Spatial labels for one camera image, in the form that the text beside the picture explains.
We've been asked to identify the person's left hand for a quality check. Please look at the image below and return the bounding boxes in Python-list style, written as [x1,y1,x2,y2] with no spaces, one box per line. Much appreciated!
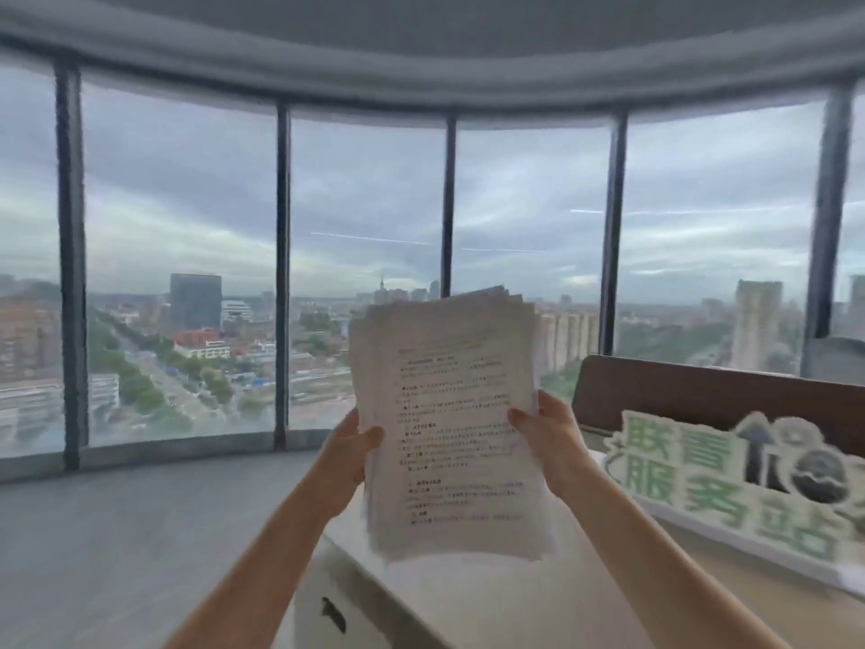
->
[310,408,385,519]

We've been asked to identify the person's right hand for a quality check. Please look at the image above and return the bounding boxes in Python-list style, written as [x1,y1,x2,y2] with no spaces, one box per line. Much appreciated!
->
[507,390,597,502]

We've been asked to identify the stack of printed paper sheets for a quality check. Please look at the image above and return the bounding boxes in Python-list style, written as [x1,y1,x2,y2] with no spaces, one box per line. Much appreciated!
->
[346,285,559,563]

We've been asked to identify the person's right forearm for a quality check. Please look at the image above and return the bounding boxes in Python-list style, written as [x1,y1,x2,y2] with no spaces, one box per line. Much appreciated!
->
[551,459,795,649]

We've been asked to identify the person's left forearm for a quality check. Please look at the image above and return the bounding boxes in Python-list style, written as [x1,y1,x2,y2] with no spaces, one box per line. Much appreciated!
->
[162,466,362,649]

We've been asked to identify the brown desk partition panel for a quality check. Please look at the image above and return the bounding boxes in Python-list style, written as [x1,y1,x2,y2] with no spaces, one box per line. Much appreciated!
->
[572,354,865,460]

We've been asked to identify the white desk cabinet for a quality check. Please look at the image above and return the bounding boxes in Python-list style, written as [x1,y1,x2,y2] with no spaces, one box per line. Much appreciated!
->
[292,449,865,649]

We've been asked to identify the green and white cutout sign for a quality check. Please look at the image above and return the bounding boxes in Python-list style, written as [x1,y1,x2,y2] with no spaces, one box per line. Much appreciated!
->
[601,409,865,599]

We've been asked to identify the dark window frame mullions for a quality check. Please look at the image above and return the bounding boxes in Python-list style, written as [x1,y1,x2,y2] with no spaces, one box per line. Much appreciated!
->
[0,57,865,484]

